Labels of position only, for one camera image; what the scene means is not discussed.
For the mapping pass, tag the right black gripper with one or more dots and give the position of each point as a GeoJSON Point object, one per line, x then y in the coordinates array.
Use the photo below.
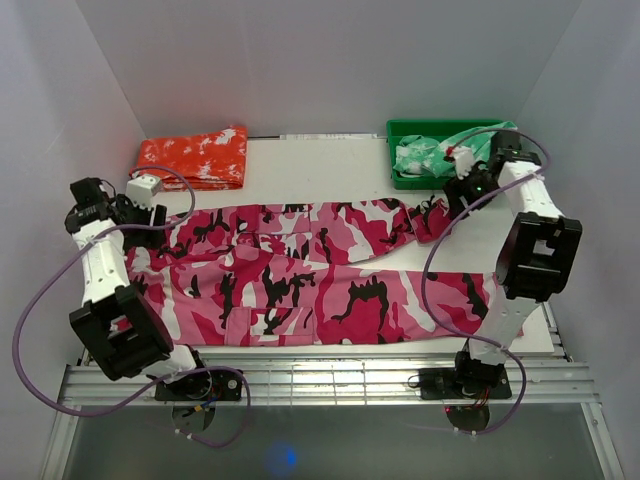
{"type": "Point", "coordinates": [456, 188]}

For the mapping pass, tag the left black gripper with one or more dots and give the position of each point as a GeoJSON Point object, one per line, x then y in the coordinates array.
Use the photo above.
{"type": "Point", "coordinates": [147, 239]}

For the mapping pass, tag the pink camouflage trousers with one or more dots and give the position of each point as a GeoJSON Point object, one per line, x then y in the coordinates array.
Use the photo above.
{"type": "Point", "coordinates": [282, 275]}

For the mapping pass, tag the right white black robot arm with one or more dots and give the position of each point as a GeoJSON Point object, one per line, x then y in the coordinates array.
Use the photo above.
{"type": "Point", "coordinates": [533, 264]}

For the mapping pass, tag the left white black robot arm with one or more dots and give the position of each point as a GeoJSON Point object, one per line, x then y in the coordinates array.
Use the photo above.
{"type": "Point", "coordinates": [115, 323]}

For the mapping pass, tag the green tie-dye trousers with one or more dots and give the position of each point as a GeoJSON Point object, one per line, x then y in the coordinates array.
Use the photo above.
{"type": "Point", "coordinates": [421, 155]}

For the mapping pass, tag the folded orange white trousers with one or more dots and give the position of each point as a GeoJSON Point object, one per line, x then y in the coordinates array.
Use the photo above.
{"type": "Point", "coordinates": [209, 162]}

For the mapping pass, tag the green plastic bin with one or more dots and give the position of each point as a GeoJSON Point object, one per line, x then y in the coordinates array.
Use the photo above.
{"type": "Point", "coordinates": [398, 128]}

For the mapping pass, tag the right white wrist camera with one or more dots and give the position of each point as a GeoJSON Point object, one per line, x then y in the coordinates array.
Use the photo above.
{"type": "Point", "coordinates": [463, 159]}

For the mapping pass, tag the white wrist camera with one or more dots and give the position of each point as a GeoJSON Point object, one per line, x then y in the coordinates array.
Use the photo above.
{"type": "Point", "coordinates": [463, 159]}
{"type": "Point", "coordinates": [142, 189]}

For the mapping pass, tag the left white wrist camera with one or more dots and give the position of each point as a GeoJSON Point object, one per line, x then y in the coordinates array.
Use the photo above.
{"type": "Point", "coordinates": [142, 189]}

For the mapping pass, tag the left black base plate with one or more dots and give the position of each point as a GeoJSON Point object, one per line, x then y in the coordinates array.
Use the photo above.
{"type": "Point", "coordinates": [216, 385]}

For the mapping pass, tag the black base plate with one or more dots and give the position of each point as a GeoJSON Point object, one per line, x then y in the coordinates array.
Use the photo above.
{"type": "Point", "coordinates": [447, 383]}
{"type": "Point", "coordinates": [216, 385]}

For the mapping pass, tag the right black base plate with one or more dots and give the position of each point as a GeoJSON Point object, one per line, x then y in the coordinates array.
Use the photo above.
{"type": "Point", "coordinates": [447, 383]}

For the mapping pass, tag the aluminium frame rail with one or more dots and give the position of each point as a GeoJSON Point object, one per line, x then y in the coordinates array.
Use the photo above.
{"type": "Point", "coordinates": [350, 382]}

